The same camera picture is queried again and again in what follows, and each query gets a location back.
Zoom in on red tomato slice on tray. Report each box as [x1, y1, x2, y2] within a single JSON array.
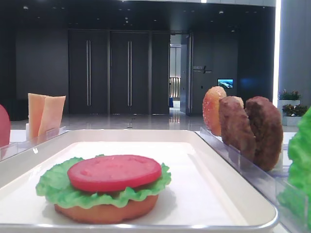
[[67, 155, 162, 192]]

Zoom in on orange cheese slice inner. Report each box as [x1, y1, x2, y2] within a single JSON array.
[[38, 96, 66, 136]]

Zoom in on orange cheese slice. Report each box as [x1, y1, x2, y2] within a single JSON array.
[[38, 96, 66, 136], [28, 93, 47, 139]]

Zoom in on dark brown meat patty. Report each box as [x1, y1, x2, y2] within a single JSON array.
[[245, 96, 283, 171]]

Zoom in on orange cheese slice outer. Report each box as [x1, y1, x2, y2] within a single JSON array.
[[28, 93, 47, 139]]

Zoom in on green lettuce leaf on tray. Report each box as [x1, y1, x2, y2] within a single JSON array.
[[35, 157, 172, 209]]

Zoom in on red tomato slice in rack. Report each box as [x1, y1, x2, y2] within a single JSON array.
[[0, 105, 11, 147]]

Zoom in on green lettuce leaf in rack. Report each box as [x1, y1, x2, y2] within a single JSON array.
[[278, 110, 311, 228]]

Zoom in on sesame bun top slice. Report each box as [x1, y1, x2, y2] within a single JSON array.
[[202, 86, 226, 136]]

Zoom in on dark double door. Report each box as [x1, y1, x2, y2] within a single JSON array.
[[69, 30, 170, 114]]

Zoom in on white rectangular metal tray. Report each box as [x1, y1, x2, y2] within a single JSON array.
[[0, 130, 279, 233]]

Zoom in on bottom bun slice on tray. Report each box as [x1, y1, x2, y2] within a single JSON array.
[[54, 195, 158, 224]]

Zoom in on clear acrylic rack right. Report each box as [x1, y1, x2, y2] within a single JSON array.
[[193, 126, 311, 233]]

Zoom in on clear acrylic rack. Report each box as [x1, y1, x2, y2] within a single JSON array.
[[193, 126, 311, 233], [0, 127, 68, 161]]

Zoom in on potted flowers in planter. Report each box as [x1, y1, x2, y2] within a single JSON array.
[[277, 89, 308, 126]]

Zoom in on clear acrylic rack left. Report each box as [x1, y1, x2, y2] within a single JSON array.
[[0, 127, 68, 161]]

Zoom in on small wall screen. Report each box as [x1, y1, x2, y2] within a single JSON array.
[[217, 79, 233, 89]]

